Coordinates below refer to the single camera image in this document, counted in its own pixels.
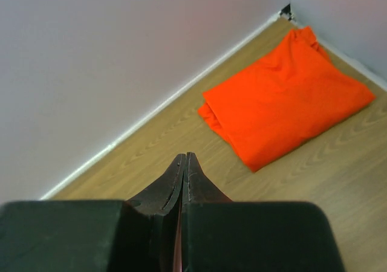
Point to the light pink t shirt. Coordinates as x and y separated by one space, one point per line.
177 263

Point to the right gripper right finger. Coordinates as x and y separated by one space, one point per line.
219 234

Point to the folded orange t shirt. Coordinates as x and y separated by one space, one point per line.
290 95

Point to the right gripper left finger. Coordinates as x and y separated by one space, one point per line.
137 234

